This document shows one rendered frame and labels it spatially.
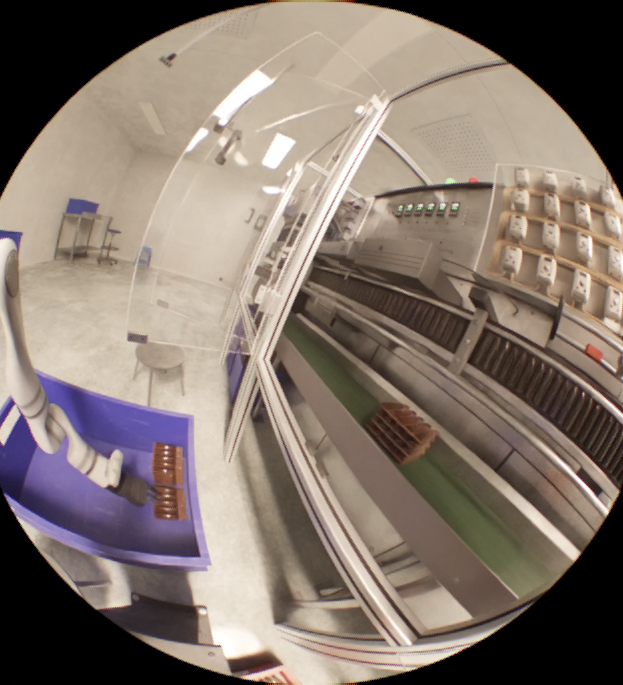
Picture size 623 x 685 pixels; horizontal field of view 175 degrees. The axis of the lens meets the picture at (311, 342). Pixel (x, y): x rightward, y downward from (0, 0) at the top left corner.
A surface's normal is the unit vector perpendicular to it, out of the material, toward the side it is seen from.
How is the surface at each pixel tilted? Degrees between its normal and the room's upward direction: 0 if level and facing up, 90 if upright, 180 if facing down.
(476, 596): 90
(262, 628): 0
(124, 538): 0
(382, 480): 90
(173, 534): 0
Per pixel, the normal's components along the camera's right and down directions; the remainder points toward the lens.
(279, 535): 0.40, -0.88
